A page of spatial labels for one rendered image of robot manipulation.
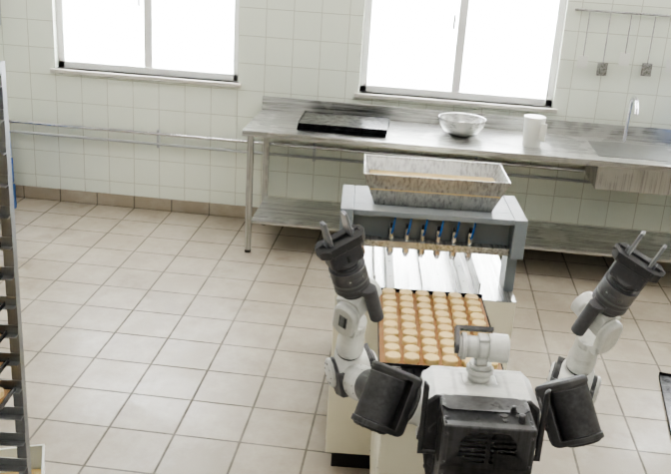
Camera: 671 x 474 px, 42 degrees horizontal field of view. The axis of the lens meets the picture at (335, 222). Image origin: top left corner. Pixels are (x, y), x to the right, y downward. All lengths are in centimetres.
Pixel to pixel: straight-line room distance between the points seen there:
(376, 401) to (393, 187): 148
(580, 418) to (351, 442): 184
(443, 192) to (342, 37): 314
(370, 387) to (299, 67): 461
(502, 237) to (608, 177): 256
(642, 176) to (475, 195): 276
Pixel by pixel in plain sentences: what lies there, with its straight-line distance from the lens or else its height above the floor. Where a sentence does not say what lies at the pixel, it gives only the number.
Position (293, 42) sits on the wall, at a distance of 640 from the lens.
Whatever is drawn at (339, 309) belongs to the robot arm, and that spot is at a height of 135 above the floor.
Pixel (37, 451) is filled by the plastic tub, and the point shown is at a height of 13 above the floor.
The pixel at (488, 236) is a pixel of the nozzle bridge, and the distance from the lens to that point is 347.
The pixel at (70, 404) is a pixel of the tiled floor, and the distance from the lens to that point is 434.
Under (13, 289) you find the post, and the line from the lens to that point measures 262.
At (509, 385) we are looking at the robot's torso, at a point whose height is 123.
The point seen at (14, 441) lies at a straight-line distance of 286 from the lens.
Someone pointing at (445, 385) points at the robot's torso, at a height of 123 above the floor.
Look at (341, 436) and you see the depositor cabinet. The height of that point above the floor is 17.
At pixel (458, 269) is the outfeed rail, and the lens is 359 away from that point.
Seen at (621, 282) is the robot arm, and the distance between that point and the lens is 210.
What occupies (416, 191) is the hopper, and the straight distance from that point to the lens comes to 335.
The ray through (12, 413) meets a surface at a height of 77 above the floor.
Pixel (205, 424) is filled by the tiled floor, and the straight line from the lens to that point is 413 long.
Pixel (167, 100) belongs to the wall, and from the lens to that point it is 669.
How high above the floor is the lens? 221
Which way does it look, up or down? 19 degrees down
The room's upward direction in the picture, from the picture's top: 4 degrees clockwise
